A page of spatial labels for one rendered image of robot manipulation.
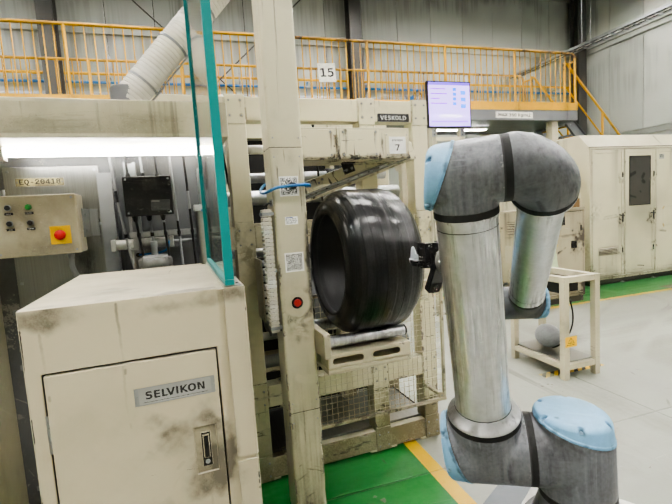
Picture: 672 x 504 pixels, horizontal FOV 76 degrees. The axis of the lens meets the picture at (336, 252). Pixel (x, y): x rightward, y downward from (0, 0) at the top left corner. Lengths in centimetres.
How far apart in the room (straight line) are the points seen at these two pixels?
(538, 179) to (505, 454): 56
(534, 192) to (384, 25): 1215
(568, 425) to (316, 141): 147
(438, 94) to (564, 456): 498
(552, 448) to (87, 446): 89
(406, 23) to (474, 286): 1246
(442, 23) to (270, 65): 1207
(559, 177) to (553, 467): 57
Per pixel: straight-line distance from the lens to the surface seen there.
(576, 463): 104
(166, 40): 201
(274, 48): 176
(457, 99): 579
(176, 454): 100
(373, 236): 156
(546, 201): 81
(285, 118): 170
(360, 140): 207
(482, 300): 83
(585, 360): 397
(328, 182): 213
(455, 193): 75
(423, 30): 1331
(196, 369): 94
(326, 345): 164
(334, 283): 208
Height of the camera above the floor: 141
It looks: 6 degrees down
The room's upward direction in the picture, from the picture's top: 4 degrees counter-clockwise
